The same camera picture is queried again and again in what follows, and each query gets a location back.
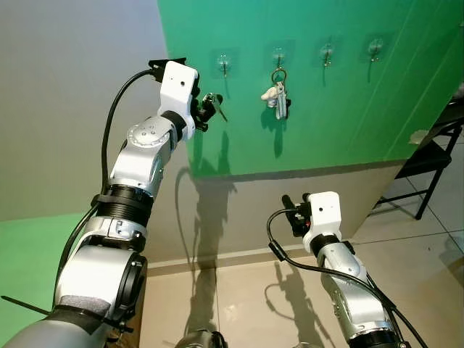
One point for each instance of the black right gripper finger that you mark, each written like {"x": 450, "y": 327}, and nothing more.
{"x": 288, "y": 202}

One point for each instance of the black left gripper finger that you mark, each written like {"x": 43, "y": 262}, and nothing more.
{"x": 211, "y": 99}
{"x": 208, "y": 117}

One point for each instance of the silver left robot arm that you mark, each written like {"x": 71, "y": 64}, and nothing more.
{"x": 138, "y": 163}

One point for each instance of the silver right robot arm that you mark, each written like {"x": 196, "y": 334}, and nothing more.
{"x": 355, "y": 297}

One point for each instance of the key bunch with white figure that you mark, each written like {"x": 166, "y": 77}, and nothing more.
{"x": 280, "y": 98}

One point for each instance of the black folding chair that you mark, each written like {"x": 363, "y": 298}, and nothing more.
{"x": 428, "y": 156}

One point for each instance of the white tape piece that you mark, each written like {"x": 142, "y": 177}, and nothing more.
{"x": 419, "y": 136}

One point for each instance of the dark grey robot leg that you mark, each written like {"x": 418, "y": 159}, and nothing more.
{"x": 199, "y": 339}

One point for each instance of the grey robot torso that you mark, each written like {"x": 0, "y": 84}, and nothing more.
{"x": 36, "y": 335}

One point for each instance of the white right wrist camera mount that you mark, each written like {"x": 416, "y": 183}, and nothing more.
{"x": 326, "y": 210}

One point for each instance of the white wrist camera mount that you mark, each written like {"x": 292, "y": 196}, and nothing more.
{"x": 326, "y": 210}
{"x": 177, "y": 83}

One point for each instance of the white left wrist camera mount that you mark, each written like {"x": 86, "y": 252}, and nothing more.
{"x": 177, "y": 83}

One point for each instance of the clear adhesive wall hook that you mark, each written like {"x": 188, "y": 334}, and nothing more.
{"x": 278, "y": 58}
{"x": 375, "y": 49}
{"x": 327, "y": 54}
{"x": 225, "y": 64}

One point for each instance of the green wall board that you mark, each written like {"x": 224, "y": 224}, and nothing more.
{"x": 348, "y": 109}

